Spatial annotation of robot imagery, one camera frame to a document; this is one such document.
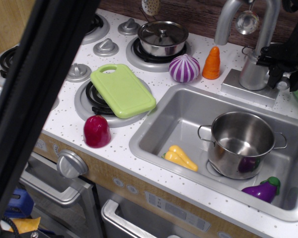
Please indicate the green cutting board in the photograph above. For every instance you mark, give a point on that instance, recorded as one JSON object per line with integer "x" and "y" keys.
{"x": 124, "y": 93}

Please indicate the silver toy faucet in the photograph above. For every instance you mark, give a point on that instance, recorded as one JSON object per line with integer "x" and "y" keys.
{"x": 249, "y": 83}

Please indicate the silver faucet lever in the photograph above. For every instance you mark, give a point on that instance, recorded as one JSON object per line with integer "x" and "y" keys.
{"x": 281, "y": 83}

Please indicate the hanging slotted spoon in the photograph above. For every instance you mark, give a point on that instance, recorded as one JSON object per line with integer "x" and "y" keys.
{"x": 151, "y": 7}

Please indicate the blue object on floor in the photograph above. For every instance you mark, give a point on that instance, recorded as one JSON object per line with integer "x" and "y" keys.
{"x": 20, "y": 205}

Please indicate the silver stove knob middle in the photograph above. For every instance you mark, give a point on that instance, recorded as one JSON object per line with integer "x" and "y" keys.
{"x": 106, "y": 48}

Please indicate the black burner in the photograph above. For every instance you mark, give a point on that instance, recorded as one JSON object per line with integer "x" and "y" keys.
{"x": 98, "y": 29}
{"x": 88, "y": 102}
{"x": 6, "y": 59}
{"x": 140, "y": 59}

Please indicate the silver sink basin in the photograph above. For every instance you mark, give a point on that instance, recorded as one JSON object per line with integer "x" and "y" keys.
{"x": 175, "y": 121}

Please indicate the silver stove knob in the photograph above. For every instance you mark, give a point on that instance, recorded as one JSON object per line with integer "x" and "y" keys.
{"x": 78, "y": 73}
{"x": 129, "y": 27}
{"x": 106, "y": 48}

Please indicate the silver dishwasher handle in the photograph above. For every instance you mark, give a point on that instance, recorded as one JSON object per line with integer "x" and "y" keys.
{"x": 131, "y": 220}

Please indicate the silver oven door handle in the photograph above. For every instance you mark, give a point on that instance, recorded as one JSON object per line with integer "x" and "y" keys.
{"x": 67, "y": 198}

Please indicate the large steel pot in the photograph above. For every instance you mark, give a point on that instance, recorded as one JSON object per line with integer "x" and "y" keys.
{"x": 239, "y": 144}

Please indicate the small lidded steel pot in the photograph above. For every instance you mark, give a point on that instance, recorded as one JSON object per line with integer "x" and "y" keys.
{"x": 162, "y": 38}

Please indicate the back left black burner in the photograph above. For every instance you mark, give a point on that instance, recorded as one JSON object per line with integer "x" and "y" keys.
{"x": 98, "y": 29}

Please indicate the orange toy carrot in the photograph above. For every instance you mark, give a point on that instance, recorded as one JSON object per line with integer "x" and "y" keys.
{"x": 211, "y": 68}

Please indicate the front left black burner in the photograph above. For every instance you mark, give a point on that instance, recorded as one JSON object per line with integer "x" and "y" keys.
{"x": 6, "y": 59}

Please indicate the silver oven knob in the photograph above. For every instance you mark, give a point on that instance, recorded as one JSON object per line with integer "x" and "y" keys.
{"x": 70, "y": 165}

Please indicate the purple toy eggplant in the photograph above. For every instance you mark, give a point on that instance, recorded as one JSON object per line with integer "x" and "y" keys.
{"x": 267, "y": 190}

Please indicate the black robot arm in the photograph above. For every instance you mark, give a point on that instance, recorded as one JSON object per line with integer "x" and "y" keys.
{"x": 48, "y": 47}

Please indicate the purple striped toy onion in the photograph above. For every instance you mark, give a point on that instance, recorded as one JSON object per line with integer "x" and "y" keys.
{"x": 184, "y": 68}

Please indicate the hanging steel ladle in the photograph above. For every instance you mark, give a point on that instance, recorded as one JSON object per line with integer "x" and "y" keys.
{"x": 247, "y": 22}

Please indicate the red toy vegetable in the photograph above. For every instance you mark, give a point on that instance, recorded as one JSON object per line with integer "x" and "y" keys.
{"x": 96, "y": 132}

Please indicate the yellow cloth on floor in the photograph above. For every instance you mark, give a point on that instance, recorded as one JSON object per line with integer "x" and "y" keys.
{"x": 25, "y": 225}

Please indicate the silver stove knob front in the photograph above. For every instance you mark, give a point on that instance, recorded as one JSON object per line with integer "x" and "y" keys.
{"x": 78, "y": 73}

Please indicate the yellow toy squash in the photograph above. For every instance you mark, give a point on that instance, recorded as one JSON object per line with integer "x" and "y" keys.
{"x": 176, "y": 155}

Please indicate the silver stove knob back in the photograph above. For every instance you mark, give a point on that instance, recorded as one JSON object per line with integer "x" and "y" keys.
{"x": 129, "y": 27}

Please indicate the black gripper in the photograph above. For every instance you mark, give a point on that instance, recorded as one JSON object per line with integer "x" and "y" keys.
{"x": 280, "y": 59}

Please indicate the front right black burner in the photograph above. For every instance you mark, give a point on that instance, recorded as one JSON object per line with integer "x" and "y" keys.
{"x": 88, "y": 102}

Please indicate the back right black burner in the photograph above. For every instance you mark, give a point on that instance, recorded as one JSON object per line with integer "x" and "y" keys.
{"x": 140, "y": 59}

